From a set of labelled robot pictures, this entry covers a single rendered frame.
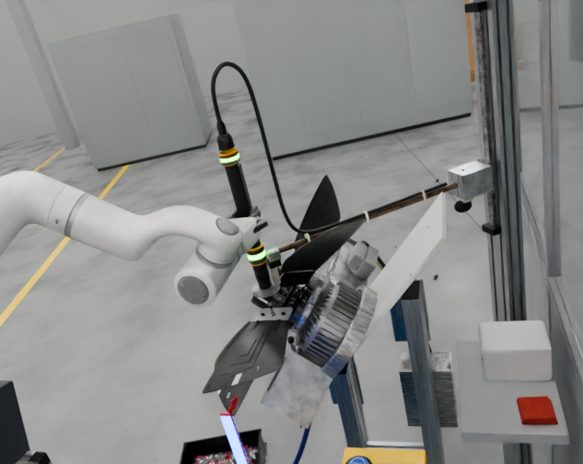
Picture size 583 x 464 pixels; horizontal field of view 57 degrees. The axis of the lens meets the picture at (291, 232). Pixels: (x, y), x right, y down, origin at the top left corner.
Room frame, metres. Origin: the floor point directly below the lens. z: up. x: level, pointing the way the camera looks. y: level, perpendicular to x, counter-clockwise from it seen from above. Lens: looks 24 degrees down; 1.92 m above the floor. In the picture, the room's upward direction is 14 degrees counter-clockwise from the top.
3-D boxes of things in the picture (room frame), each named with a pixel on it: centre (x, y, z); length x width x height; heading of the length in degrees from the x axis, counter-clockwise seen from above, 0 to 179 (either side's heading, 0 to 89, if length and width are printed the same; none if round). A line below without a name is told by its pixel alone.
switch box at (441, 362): (1.27, -0.30, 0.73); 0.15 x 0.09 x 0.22; 70
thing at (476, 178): (1.33, -0.51, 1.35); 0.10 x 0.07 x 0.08; 105
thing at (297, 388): (1.11, 0.08, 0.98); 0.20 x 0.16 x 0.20; 70
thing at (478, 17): (1.35, -0.56, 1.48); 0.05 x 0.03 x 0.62; 15
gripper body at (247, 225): (1.07, 0.13, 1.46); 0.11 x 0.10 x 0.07; 160
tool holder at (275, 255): (1.17, 0.08, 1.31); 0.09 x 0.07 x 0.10; 105
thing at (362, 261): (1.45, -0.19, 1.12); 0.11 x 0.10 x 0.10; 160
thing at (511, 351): (1.15, -0.52, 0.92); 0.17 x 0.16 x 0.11; 70
